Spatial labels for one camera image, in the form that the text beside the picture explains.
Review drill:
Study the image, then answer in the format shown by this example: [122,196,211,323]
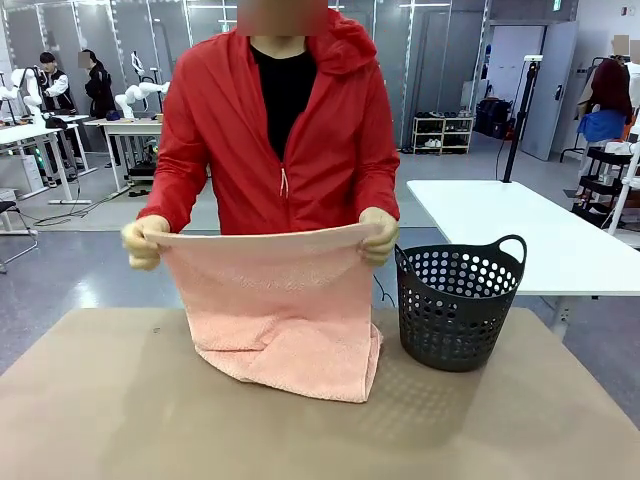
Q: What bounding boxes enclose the person's left hand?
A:
[358,206,400,268]

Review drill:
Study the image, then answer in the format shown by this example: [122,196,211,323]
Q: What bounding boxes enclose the person's right hand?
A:
[121,214,172,273]

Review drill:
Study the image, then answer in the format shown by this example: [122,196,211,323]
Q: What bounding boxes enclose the pink terry towel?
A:
[144,221,386,405]

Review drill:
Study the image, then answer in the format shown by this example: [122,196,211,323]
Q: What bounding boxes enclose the person's right forearm red sleeve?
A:
[136,149,211,234]

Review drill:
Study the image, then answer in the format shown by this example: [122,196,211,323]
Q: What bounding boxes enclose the person's left forearm red sleeve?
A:
[349,144,402,224]

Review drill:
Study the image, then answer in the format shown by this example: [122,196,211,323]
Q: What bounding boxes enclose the black perforated plastic basket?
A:
[394,233,529,374]

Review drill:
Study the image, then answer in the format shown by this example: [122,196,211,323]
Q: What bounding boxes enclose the white shoe rack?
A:
[412,113,475,156]

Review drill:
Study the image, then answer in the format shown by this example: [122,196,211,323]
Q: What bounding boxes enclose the white background desk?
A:
[83,117,166,197]
[0,114,97,206]

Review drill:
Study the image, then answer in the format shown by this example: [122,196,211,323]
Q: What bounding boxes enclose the black metal chair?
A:
[0,199,39,274]

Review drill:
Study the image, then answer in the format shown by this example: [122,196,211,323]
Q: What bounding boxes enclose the white rectangular table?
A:
[405,178,640,346]

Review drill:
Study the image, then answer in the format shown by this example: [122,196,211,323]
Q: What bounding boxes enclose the person in red hooded jacket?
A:
[152,0,401,236]

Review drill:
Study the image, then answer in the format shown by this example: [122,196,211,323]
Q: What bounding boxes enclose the black suitcase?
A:
[474,97,515,140]

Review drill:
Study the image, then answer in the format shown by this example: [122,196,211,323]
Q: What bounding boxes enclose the person in black clothes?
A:
[79,48,122,169]

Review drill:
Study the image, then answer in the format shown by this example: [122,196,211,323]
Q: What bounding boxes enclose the black pole stand white top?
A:
[499,54,544,184]

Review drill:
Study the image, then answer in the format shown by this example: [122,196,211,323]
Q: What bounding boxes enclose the person in black white jacket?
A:
[38,51,77,114]

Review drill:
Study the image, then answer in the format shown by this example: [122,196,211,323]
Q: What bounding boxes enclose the gray open door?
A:
[519,22,581,162]

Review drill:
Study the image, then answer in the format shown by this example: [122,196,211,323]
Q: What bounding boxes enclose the black utility cart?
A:
[572,144,636,229]

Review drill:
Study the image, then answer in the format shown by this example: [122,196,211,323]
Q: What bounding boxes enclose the person in maroon top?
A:
[576,34,635,151]

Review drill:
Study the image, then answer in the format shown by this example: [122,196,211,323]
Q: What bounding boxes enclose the black floor cable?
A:
[33,187,124,227]

